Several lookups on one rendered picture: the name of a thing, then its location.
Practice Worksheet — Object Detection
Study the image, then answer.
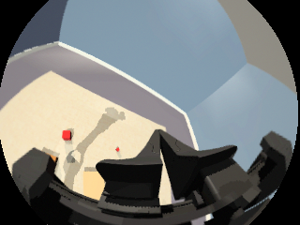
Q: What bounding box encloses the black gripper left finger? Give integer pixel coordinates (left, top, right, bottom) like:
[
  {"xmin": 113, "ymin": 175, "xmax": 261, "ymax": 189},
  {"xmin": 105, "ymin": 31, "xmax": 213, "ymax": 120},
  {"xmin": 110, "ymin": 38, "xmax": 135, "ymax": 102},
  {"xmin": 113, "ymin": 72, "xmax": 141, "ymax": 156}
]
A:
[{"xmin": 95, "ymin": 128, "xmax": 162, "ymax": 198}]

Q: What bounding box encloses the red cube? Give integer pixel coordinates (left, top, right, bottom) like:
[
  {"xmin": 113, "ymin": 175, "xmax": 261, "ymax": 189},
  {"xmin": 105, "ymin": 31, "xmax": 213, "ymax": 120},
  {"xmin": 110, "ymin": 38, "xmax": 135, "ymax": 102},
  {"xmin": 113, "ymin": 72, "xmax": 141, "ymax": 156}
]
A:
[{"xmin": 61, "ymin": 130, "xmax": 71, "ymax": 140}]

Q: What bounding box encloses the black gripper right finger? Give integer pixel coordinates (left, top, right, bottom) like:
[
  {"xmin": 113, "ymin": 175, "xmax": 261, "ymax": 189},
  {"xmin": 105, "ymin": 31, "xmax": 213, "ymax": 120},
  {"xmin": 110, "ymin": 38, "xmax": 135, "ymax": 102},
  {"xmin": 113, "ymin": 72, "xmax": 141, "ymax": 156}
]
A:
[{"xmin": 157, "ymin": 128, "xmax": 237, "ymax": 201}]

